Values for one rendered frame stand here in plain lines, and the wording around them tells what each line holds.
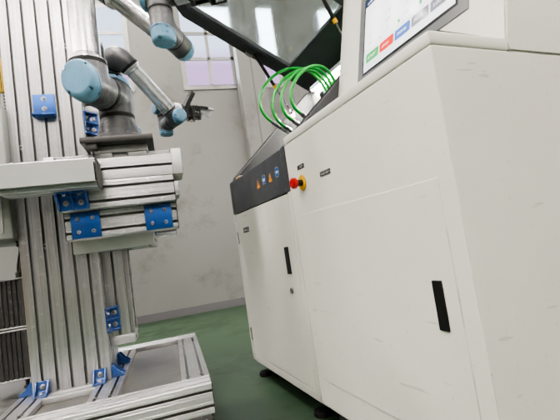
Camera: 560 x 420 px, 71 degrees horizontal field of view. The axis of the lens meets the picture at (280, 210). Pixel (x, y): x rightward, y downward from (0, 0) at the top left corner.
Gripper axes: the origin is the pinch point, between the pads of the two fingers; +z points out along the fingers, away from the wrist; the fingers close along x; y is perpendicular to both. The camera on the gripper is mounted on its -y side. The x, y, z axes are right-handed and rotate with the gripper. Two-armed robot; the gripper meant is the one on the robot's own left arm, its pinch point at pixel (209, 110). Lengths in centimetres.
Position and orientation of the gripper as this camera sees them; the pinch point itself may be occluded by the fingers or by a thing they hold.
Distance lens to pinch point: 247.3
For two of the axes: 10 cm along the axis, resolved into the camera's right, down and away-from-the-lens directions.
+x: 6.7, -0.2, -7.4
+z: 7.4, -0.5, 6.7
